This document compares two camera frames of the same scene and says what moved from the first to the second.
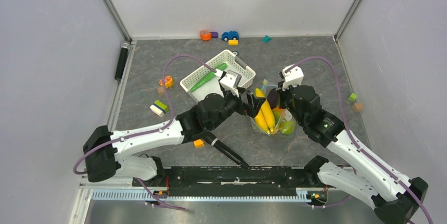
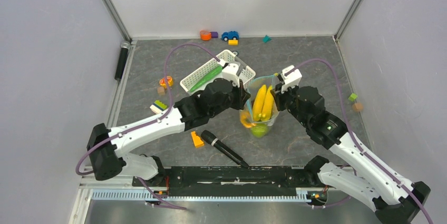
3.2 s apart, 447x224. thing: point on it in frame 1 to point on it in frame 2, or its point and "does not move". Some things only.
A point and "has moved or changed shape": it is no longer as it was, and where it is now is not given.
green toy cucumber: [221, 67] does not move
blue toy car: [231, 35] does not move
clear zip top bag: [269, 117] has moved or changed shape
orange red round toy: [168, 82] does not move
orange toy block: [205, 35] does not move
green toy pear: [287, 127] to [260, 130]
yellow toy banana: [265, 116] has moved or changed shape
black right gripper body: [285, 101] does not move
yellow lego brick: [233, 42] does not move
